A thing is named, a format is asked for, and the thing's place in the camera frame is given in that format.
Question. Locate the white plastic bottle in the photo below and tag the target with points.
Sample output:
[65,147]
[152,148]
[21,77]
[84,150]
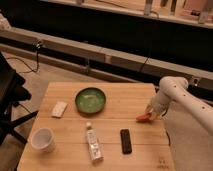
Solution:
[93,144]

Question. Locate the grey floor rail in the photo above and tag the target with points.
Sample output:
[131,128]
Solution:
[69,50]

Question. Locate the black remote control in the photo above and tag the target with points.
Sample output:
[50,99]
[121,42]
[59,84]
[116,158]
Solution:
[125,141]

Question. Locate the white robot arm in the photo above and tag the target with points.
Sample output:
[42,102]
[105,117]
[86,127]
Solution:
[175,89]

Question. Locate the white paper cup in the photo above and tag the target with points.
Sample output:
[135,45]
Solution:
[43,140]

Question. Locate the white sponge block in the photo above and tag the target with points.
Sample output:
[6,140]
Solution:
[59,109]

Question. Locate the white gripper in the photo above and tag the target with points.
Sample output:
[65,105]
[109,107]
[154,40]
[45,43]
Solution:
[158,106]

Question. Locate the green bowl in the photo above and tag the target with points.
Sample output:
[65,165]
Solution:
[90,100]

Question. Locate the black office chair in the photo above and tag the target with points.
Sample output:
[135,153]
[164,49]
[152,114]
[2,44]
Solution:
[11,93]

